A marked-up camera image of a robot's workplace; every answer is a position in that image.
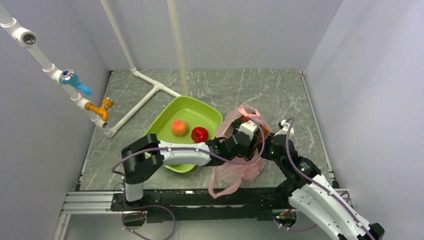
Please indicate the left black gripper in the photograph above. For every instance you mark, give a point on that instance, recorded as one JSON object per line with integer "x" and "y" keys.
{"x": 248, "y": 152}

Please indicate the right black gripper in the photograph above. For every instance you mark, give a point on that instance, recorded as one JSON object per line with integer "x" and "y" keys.
{"x": 264, "y": 154}

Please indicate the pink plastic bag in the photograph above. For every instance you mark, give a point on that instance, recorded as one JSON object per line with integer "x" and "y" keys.
{"x": 235, "y": 174}

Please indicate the red fake fruit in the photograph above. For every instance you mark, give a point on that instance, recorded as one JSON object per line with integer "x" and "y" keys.
{"x": 199, "y": 134}

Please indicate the orange fake fruit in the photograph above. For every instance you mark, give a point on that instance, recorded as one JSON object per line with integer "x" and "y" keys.
{"x": 179, "y": 128}

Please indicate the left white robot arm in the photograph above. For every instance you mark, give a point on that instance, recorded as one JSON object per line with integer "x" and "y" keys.
{"x": 134, "y": 179}

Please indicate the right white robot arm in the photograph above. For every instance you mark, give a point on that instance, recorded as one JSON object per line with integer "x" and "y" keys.
{"x": 307, "y": 190}

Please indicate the green plastic tray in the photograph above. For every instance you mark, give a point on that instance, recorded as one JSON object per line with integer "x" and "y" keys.
{"x": 185, "y": 116}

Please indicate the orange faucet tap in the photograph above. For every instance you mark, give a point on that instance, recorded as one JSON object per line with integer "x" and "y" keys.
{"x": 101, "y": 110}

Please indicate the beige vertical pole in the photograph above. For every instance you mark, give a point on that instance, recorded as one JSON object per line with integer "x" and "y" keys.
{"x": 173, "y": 12}

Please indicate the blue valve tap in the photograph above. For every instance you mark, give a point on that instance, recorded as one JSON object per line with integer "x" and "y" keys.
{"x": 69, "y": 77}

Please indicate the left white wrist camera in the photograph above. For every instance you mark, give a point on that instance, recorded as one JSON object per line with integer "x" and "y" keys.
{"x": 250, "y": 128}

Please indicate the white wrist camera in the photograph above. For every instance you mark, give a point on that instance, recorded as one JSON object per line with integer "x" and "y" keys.
{"x": 250, "y": 128}
{"x": 284, "y": 128}

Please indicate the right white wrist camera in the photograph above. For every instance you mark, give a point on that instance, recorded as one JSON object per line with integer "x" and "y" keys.
{"x": 284, "y": 128}

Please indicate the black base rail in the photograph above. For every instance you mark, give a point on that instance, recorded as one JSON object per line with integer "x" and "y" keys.
{"x": 197, "y": 205}

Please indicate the white PVC pipe frame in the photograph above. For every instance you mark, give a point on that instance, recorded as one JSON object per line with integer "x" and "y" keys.
{"x": 27, "y": 39}

